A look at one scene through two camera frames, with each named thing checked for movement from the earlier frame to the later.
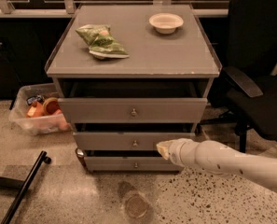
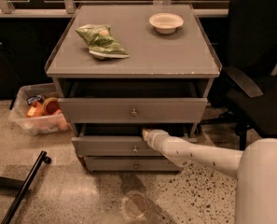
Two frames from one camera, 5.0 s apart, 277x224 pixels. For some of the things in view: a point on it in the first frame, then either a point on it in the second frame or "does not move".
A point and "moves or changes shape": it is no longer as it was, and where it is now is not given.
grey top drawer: (132, 110) does not move
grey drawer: (113, 141) moves or changes shape
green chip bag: (102, 43) does not move
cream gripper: (176, 152) → (157, 139)
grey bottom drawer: (130, 164) does not move
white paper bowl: (166, 22) does not move
